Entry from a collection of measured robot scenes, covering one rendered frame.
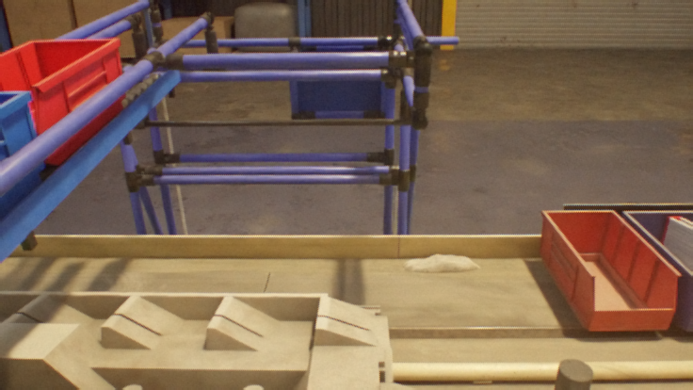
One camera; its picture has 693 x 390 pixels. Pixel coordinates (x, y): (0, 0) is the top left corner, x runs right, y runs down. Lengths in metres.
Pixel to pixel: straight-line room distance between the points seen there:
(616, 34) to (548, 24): 1.40
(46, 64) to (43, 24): 9.70
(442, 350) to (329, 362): 0.39
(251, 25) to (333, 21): 2.02
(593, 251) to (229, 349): 1.03
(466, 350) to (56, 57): 0.99
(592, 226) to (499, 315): 0.40
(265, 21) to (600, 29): 6.55
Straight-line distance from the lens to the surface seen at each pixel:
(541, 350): 1.20
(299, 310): 0.96
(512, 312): 1.29
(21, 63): 1.09
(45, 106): 0.86
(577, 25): 11.61
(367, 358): 0.82
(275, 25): 9.47
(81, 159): 0.90
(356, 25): 10.84
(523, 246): 1.49
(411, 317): 1.23
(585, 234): 1.52
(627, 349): 1.27
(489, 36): 11.10
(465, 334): 1.21
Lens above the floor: 1.48
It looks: 23 degrees down
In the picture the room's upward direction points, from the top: 1 degrees counter-clockwise
